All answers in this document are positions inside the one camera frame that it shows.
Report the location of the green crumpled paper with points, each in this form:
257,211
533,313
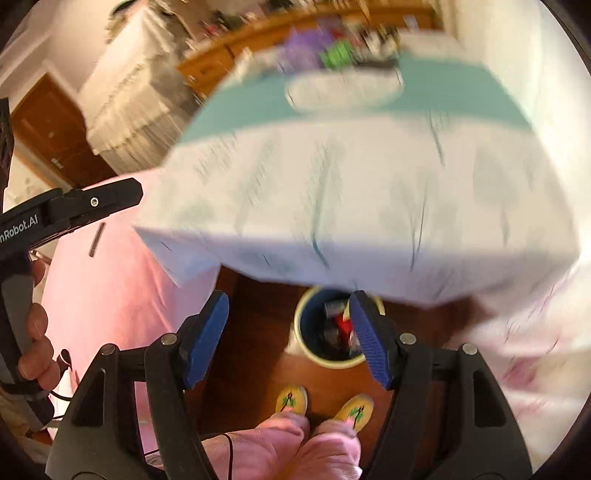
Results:
339,55

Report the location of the purple plastic bag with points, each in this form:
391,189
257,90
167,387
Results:
303,49

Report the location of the white cloth covered furniture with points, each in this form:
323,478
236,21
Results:
135,103

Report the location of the left hand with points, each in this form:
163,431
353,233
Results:
37,363

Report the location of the pink pajama legs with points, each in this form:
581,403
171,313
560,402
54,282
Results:
285,447

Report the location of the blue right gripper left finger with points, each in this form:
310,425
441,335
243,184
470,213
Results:
200,335

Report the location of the blue trash bin cream rim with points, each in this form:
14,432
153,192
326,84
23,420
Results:
315,333

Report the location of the yellow slipper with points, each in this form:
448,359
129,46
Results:
292,399
356,413

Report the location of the white tree print bedsheet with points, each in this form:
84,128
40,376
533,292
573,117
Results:
424,183

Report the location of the wooden headboard cabinet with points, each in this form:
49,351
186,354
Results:
207,66

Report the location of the pink fringed blanket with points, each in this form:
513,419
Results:
540,356

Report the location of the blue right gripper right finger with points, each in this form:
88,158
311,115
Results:
376,336

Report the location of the red box in bin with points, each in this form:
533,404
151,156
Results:
345,330

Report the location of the left yellow slipper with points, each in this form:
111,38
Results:
292,399

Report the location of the right yellow slipper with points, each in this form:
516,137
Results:
356,413

